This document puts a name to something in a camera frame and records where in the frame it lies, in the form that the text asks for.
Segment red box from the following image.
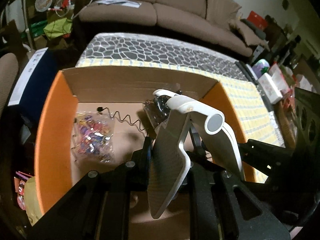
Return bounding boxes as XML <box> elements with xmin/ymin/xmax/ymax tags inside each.
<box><xmin>247</xmin><ymin>11</ymin><xmax>268</xmax><ymax>30</ymax></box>

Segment black remote control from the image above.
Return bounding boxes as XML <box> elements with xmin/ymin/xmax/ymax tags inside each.
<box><xmin>235</xmin><ymin>61</ymin><xmax>258</xmax><ymax>86</ymax></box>

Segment clear jar with black clips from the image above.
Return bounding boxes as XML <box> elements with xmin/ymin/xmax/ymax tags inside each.
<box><xmin>143</xmin><ymin>88</ymin><xmax>182</xmax><ymax>129</ymax></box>

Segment bag of colourful rubber bands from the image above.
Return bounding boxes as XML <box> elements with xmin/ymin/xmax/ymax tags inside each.
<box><xmin>73</xmin><ymin>111</ymin><xmax>114</xmax><ymax>163</ymax></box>

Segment yellow plaid tablecloth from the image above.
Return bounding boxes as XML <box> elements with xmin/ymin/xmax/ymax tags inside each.
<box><xmin>76</xmin><ymin>59</ymin><xmax>280</xmax><ymax>146</ymax></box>

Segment brown cushion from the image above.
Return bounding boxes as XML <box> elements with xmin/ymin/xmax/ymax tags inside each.
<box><xmin>206</xmin><ymin>0</ymin><xmax>242</xmax><ymax>30</ymax></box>

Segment pastel round container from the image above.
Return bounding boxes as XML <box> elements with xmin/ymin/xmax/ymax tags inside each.
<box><xmin>252</xmin><ymin>59</ymin><xmax>270</xmax><ymax>79</ymax></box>

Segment green bag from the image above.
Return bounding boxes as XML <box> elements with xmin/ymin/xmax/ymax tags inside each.
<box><xmin>43</xmin><ymin>18</ymin><xmax>73</xmax><ymax>40</ymax></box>

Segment black wavy wire headband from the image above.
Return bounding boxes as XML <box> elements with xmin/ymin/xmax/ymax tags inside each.
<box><xmin>97</xmin><ymin>106</ymin><xmax>145</xmax><ymax>132</ymax></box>

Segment brown sofa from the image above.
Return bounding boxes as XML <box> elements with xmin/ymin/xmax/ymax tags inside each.
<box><xmin>79</xmin><ymin>0</ymin><xmax>253</xmax><ymax>57</ymax></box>

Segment orange cardboard box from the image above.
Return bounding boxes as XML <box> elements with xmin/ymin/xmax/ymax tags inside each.
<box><xmin>34</xmin><ymin>65</ymin><xmax>251</xmax><ymax>240</ymax></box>

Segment white folding phone stand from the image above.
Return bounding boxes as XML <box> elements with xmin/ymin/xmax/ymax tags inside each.
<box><xmin>147</xmin><ymin>89</ymin><xmax>245</xmax><ymax>219</ymax></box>

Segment round clock face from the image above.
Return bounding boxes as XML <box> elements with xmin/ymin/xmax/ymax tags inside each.
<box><xmin>35</xmin><ymin>0</ymin><xmax>54</xmax><ymax>12</ymax></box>

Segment papers on sofa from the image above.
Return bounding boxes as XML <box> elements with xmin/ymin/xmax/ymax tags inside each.
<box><xmin>96</xmin><ymin>0</ymin><xmax>142</xmax><ymax>8</ymax></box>

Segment white tissue box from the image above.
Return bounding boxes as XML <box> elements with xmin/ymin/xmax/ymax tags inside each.
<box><xmin>258</xmin><ymin>73</ymin><xmax>283</xmax><ymax>105</ymax></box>

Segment brown chair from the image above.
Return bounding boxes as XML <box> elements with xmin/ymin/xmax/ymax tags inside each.
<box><xmin>0</xmin><ymin>53</ymin><xmax>19</xmax><ymax>115</ymax></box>

